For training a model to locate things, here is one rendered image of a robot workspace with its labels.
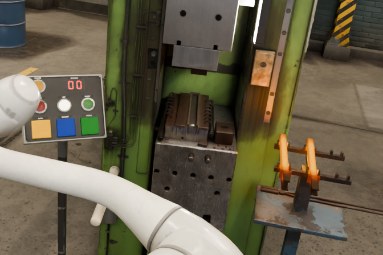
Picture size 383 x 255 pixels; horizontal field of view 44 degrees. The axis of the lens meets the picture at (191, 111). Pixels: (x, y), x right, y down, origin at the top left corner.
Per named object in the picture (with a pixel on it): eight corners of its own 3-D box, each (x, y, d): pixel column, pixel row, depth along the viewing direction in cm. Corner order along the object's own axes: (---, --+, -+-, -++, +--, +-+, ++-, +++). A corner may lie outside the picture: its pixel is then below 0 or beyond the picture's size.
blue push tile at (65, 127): (75, 135, 198) (74, 117, 199) (57, 137, 195) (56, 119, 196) (75, 135, 200) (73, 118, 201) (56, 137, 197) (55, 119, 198)
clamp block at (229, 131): (232, 145, 220) (233, 133, 218) (214, 143, 220) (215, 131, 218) (231, 134, 232) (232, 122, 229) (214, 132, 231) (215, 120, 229)
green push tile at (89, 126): (99, 134, 202) (97, 116, 203) (82, 135, 199) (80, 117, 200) (98, 134, 204) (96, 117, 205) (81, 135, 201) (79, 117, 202)
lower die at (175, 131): (206, 142, 220) (208, 126, 217) (164, 137, 220) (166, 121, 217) (207, 108, 259) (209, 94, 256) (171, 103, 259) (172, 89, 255)
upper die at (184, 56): (216, 71, 206) (219, 50, 203) (171, 65, 206) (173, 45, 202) (215, 46, 245) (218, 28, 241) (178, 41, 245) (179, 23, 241)
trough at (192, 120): (198, 127, 218) (198, 125, 217) (186, 126, 218) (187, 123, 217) (199, 95, 256) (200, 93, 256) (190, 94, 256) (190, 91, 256)
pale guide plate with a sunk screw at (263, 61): (268, 87, 221) (275, 52, 214) (249, 85, 221) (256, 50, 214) (268, 85, 223) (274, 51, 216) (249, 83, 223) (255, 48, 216)
